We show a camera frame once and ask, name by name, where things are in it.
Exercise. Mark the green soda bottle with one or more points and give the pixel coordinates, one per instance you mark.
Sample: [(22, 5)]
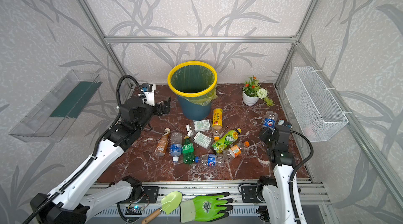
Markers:
[(188, 151)]

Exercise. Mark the teal ribbed trash bin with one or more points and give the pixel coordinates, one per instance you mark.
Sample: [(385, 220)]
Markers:
[(192, 111)]

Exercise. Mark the green label juice bottle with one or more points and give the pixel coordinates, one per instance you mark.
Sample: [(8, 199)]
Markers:
[(228, 139)]

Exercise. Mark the yellow orange drink bottle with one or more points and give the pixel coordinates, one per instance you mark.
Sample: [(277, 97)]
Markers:
[(217, 119)]

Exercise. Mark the green plastic bin liner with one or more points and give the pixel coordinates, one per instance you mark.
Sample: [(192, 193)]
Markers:
[(195, 83)]

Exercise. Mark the white cap bottle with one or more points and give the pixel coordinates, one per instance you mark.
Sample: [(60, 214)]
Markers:
[(200, 139), (199, 126)]

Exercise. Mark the lower white cap bottle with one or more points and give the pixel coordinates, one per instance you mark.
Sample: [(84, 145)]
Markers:
[(200, 139)]

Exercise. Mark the green artificial plant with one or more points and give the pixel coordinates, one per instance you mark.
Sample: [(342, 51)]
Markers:
[(253, 89)]

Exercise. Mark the upper white cap bottle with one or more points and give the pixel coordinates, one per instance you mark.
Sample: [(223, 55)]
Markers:
[(199, 126)]

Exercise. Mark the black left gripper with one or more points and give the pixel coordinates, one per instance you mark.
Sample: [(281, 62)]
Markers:
[(159, 108)]

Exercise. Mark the green work glove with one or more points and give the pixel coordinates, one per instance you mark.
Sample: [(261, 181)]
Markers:
[(206, 208)]

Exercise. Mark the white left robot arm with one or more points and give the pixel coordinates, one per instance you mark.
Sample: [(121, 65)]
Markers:
[(67, 203)]

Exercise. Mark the clear Pepsi bottle blue label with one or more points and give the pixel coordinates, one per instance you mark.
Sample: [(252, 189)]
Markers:
[(270, 119)]

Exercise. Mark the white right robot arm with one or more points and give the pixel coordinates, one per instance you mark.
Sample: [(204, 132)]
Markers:
[(280, 194)]

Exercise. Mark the water bottle blue label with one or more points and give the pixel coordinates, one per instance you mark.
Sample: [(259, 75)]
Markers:
[(176, 146)]

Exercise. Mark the orange tea bottle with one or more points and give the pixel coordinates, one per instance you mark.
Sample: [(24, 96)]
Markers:
[(163, 143)]

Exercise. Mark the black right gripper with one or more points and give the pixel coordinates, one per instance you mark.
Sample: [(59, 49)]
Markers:
[(268, 132)]

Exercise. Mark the orange cap clear bottle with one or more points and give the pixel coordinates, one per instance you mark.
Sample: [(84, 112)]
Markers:
[(235, 151)]

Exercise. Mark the small circuit board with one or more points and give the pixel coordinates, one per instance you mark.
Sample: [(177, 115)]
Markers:
[(135, 210)]

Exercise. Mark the clear acrylic wall shelf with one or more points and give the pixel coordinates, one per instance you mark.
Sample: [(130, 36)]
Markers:
[(51, 119)]

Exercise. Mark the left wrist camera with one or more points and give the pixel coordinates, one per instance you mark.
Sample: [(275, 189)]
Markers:
[(148, 93)]

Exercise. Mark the white wire mesh basket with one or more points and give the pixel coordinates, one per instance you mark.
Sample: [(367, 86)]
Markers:
[(318, 114)]

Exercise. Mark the white plant pot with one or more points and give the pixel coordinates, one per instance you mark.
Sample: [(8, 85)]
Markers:
[(249, 101)]

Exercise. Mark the green garden trowel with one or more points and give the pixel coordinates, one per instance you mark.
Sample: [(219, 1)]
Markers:
[(169, 203)]

